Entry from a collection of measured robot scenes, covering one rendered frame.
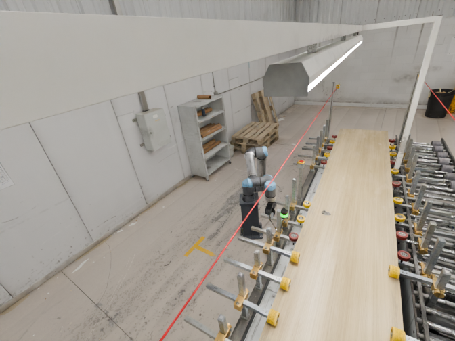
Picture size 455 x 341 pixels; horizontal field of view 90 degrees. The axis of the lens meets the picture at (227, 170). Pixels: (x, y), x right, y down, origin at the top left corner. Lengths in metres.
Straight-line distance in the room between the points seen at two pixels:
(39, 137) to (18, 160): 0.33
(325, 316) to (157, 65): 1.72
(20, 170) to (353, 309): 3.43
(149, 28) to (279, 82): 0.47
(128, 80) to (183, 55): 0.07
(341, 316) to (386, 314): 0.27
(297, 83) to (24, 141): 3.14
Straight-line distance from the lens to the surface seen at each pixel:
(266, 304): 2.11
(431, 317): 2.25
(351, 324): 1.80
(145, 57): 0.21
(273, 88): 0.65
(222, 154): 5.43
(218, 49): 0.29
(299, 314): 1.77
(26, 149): 3.44
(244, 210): 3.10
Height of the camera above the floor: 2.44
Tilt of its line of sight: 29 degrees down
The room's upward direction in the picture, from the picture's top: 7 degrees counter-clockwise
